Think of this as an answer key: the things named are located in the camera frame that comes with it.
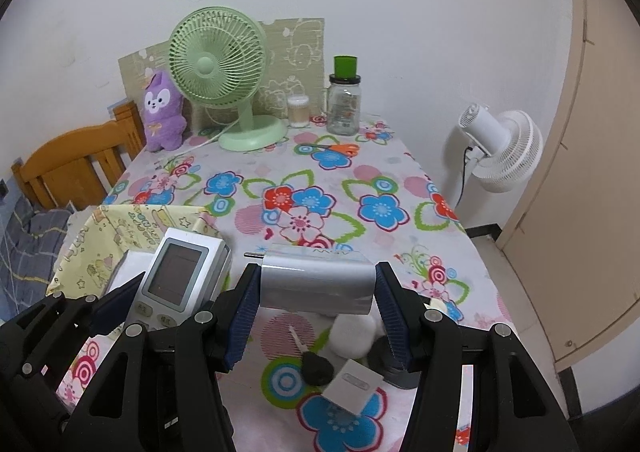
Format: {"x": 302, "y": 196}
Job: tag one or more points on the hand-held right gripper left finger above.
{"x": 239, "y": 322}

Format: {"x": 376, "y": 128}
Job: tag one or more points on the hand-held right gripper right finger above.
{"x": 392, "y": 317}

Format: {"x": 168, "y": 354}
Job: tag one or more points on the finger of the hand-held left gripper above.
{"x": 117, "y": 304}

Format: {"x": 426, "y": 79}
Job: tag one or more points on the black round lid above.
{"x": 381, "y": 354}

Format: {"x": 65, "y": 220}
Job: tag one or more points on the white remote control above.
{"x": 172, "y": 272}

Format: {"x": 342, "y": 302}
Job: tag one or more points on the yellow printed fabric storage box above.
{"x": 135, "y": 224}

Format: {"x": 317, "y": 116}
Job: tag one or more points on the silver power adapter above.
{"x": 315, "y": 282}

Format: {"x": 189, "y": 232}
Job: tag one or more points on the white round puff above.
{"x": 352, "y": 334}

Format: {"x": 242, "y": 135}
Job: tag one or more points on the black key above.
{"x": 312, "y": 367}

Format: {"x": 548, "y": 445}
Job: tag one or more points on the floral tablecloth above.
{"x": 350, "y": 232}

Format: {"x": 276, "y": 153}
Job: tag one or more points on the plaid grey bedding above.
{"x": 30, "y": 242}

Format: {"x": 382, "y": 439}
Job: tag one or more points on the purple plush toy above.
{"x": 160, "y": 111}

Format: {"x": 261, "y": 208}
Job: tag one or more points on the white standing fan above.
{"x": 505, "y": 151}

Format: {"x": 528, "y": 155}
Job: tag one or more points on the cotton swab container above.
{"x": 298, "y": 111}

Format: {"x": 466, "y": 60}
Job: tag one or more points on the glass jar with green lid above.
{"x": 344, "y": 101}

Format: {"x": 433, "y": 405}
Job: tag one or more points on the beige door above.
{"x": 590, "y": 182}

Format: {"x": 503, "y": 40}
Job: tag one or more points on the green desk fan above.
{"x": 210, "y": 66}

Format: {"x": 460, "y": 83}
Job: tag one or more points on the beige printed board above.
{"x": 295, "y": 51}

